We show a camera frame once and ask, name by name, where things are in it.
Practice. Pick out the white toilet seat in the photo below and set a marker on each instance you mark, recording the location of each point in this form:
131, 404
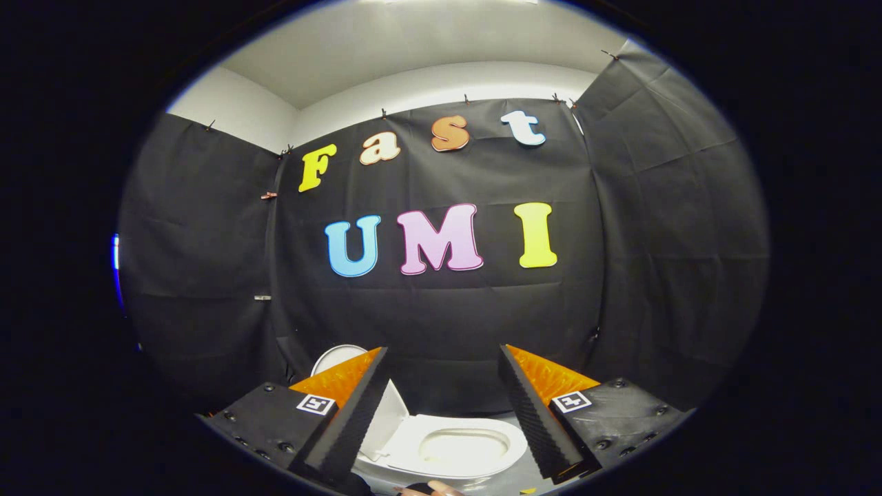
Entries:
406, 448

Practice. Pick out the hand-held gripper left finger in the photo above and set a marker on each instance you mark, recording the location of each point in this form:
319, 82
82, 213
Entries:
344, 427

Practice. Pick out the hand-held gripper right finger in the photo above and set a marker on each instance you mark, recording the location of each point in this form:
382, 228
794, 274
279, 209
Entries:
530, 413

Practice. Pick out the black backdrop cloth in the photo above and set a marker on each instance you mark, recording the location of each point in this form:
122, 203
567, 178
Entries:
427, 310

